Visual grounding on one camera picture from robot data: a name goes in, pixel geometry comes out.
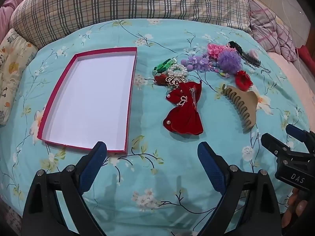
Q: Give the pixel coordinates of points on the red velvet bow hair clip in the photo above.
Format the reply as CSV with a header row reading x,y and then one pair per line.
x,y
184,119

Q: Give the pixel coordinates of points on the pink lace scrunchie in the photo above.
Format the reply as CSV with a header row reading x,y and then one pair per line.
x,y
216,50

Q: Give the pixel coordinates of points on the beige claw hair clip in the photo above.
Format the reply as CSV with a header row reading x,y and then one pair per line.
x,y
248,103

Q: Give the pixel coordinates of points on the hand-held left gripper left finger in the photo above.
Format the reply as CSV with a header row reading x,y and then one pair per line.
x,y
94,168

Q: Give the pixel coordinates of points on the pale pink sheet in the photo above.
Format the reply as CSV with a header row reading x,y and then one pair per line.
x,y
290,78

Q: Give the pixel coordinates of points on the pink checked quilt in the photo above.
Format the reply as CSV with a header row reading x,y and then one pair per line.
x,y
270,27

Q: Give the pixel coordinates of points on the teal floral bedsheet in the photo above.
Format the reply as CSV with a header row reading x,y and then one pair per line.
x,y
152,177

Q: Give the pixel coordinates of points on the black comb hair clip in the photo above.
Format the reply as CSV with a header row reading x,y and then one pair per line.
x,y
243,51

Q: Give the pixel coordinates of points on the purple organza scrunchie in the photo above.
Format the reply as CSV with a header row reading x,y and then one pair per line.
x,y
229,60

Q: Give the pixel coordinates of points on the red-rimmed white box tray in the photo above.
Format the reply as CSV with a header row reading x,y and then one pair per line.
x,y
91,98

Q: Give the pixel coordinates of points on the plaid pillow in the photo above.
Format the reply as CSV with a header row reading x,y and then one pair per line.
x,y
123,0

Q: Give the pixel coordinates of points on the pink quilted blanket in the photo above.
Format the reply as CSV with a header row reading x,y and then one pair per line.
x,y
6,17

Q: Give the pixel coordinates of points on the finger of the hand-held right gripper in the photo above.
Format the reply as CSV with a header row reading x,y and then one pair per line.
x,y
274,143
299,132

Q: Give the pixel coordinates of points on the red flower hair clip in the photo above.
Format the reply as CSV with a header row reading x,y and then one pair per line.
x,y
243,80

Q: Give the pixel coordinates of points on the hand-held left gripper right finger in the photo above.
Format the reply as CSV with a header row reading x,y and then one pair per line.
x,y
212,168

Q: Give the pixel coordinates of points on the red rose hair accessory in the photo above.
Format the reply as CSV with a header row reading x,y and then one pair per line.
x,y
160,80

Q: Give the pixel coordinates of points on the person's right hand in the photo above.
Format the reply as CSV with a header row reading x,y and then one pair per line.
x,y
296,207

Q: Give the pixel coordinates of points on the silver rhinestone hair clip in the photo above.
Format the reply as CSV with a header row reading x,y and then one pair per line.
x,y
193,97

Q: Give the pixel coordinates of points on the silver butterfly hair clip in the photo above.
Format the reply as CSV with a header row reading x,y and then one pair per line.
x,y
176,80

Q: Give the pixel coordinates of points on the red cloth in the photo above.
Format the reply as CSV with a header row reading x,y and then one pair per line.
x,y
306,55

